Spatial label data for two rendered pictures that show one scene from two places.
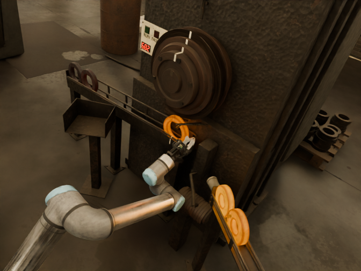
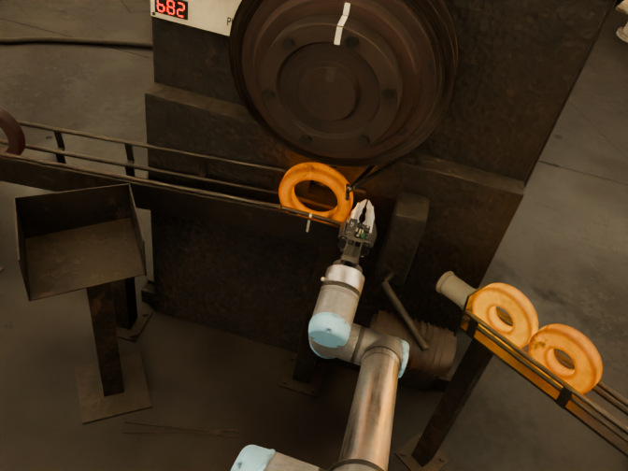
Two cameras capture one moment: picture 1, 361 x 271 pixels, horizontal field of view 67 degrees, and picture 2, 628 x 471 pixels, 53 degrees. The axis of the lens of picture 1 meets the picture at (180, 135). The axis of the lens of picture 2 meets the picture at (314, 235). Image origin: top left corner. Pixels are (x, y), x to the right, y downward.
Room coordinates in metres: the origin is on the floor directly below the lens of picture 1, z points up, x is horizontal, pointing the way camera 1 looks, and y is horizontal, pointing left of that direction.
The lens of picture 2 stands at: (0.25, 0.58, 1.77)
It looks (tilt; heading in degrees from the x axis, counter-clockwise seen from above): 44 degrees down; 332
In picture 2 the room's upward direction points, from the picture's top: 11 degrees clockwise
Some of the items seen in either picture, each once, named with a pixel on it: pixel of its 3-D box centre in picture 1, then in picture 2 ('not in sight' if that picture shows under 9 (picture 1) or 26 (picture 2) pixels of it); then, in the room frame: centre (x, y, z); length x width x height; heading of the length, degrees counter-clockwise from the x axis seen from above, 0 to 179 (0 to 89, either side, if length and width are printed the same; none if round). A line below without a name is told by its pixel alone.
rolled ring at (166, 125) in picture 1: (175, 130); (315, 196); (1.32, 0.03, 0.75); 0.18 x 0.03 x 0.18; 54
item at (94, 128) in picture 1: (92, 151); (93, 316); (1.38, 0.59, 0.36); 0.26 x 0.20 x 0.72; 91
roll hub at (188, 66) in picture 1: (173, 80); (330, 88); (1.24, 0.09, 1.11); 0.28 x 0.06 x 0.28; 56
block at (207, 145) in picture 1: (204, 158); (401, 238); (1.20, -0.17, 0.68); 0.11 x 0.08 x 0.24; 146
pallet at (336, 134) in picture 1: (294, 113); not in sight; (2.83, -1.24, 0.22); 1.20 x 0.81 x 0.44; 54
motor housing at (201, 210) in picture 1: (187, 225); (392, 385); (1.02, -0.16, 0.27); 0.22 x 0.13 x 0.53; 56
